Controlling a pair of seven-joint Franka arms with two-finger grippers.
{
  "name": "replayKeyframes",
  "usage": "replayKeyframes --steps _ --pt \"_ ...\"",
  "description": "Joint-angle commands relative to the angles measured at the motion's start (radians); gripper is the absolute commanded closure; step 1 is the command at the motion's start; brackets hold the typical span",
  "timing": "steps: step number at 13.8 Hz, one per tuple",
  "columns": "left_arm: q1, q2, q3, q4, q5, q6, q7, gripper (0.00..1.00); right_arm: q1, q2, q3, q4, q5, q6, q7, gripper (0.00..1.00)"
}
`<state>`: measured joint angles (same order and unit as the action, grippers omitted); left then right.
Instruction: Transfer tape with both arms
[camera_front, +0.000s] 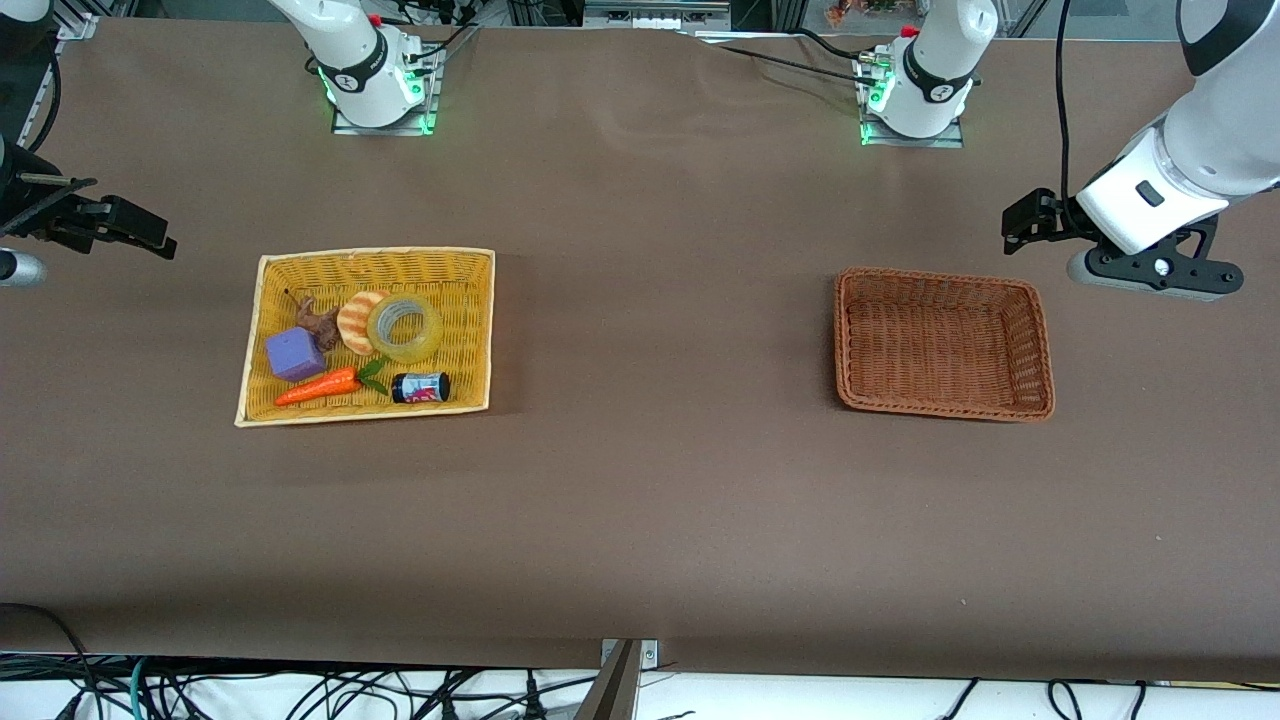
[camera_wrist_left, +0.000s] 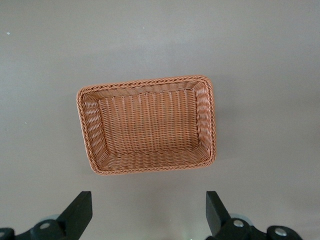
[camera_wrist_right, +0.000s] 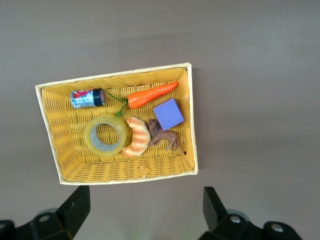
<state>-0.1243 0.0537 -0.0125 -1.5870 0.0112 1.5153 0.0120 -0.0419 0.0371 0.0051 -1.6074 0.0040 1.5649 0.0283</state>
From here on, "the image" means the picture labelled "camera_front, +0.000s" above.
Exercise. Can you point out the orange toy carrot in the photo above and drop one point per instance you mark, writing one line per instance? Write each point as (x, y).
(320, 387)

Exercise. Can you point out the purple foam cube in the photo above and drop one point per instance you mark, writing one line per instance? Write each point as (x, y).
(294, 355)

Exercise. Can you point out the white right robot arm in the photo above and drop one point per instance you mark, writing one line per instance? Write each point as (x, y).
(365, 80)

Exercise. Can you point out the grey equipment box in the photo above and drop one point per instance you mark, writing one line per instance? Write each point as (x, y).
(650, 15)

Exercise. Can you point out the yellow wicker basket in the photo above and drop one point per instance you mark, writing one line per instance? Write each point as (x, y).
(460, 330)

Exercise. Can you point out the brown table cover cloth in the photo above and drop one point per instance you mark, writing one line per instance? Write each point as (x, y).
(640, 500)

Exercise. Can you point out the aluminium frame profile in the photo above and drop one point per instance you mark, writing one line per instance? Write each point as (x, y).
(78, 27)

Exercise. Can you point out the brown lion figurine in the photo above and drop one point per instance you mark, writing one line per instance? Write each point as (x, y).
(320, 322)

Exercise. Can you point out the toy croissant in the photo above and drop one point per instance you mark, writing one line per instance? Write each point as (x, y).
(353, 320)

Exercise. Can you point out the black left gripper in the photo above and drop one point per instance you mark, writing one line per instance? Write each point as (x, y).
(1062, 217)

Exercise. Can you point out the clear yellowish tape roll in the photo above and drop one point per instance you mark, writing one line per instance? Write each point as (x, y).
(425, 345)

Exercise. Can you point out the grey pole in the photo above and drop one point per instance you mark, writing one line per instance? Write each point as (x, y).
(612, 690)

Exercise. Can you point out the small can with black lid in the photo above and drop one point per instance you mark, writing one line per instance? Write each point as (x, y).
(420, 387)

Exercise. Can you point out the orange patterned background object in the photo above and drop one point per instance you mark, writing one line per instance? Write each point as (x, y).
(850, 10)

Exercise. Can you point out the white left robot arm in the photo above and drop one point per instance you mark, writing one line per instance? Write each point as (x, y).
(1220, 130)

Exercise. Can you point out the metal table edge bracket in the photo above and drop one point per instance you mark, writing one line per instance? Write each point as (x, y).
(648, 652)

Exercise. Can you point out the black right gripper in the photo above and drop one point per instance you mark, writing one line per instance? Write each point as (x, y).
(20, 205)

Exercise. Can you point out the brown wicker basket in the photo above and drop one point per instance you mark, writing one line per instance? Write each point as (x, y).
(940, 345)

